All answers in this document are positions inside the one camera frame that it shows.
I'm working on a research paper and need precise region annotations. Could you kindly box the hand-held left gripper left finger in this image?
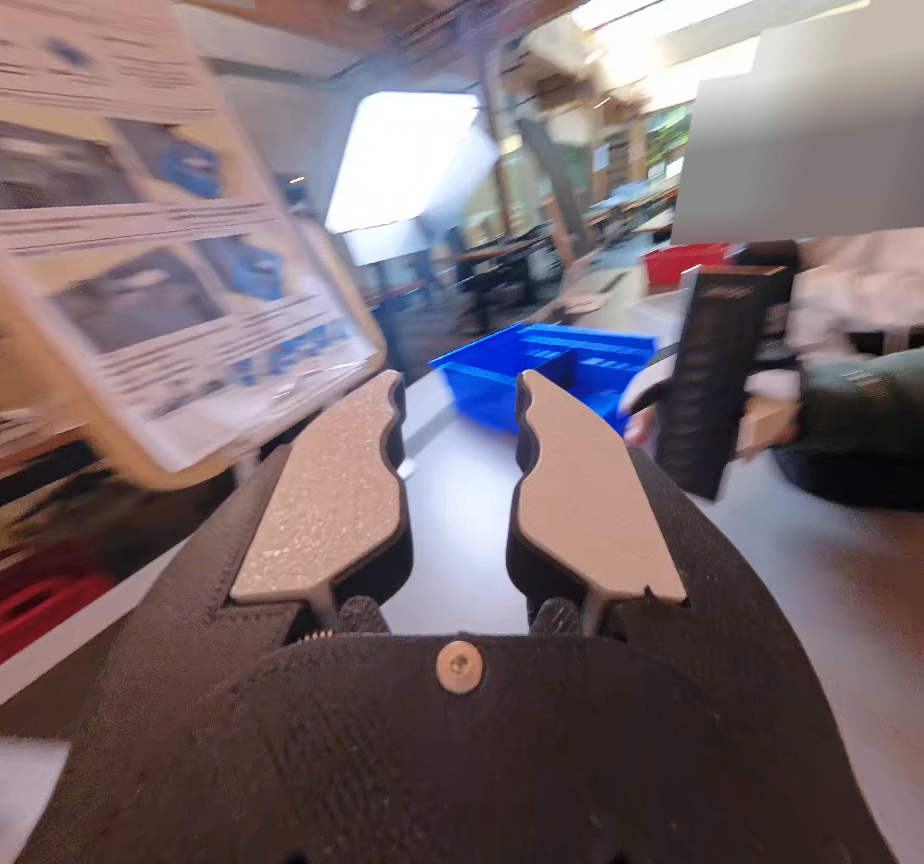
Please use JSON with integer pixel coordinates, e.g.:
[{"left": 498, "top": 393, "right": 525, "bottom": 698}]
[{"left": 230, "top": 369, "right": 415, "bottom": 630}]

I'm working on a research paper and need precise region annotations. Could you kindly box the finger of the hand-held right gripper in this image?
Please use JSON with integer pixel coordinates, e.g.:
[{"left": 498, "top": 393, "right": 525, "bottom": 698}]
[
  {"left": 617, "top": 364, "right": 677, "bottom": 419},
  {"left": 731, "top": 396, "right": 802, "bottom": 462}
]

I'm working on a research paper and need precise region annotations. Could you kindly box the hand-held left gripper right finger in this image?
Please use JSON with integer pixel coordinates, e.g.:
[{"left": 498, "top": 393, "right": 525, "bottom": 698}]
[{"left": 505, "top": 369, "right": 690, "bottom": 635}]

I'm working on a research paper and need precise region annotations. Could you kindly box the large black USB hub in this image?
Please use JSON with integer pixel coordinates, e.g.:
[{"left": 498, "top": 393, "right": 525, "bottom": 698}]
[{"left": 653, "top": 265, "right": 791, "bottom": 503}]

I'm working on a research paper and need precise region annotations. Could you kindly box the blue plastic bin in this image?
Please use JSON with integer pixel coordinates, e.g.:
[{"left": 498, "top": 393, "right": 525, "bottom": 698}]
[{"left": 429, "top": 322, "right": 659, "bottom": 439}]

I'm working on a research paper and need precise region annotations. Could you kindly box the black chair armrest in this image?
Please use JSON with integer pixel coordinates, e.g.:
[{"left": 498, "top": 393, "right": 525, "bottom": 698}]
[{"left": 772, "top": 445, "right": 924, "bottom": 511}]

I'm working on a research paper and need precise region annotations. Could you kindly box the red plastic bin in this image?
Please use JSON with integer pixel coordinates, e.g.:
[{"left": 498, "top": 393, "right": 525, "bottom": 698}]
[{"left": 642, "top": 243, "right": 732, "bottom": 287}]

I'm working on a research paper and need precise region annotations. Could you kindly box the white tilted panel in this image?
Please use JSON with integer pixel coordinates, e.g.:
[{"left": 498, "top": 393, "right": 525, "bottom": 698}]
[{"left": 325, "top": 91, "right": 501, "bottom": 266}]

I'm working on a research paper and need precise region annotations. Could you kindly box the red handled crate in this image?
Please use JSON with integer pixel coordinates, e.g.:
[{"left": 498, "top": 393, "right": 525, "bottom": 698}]
[{"left": 0, "top": 568, "right": 116, "bottom": 663}]

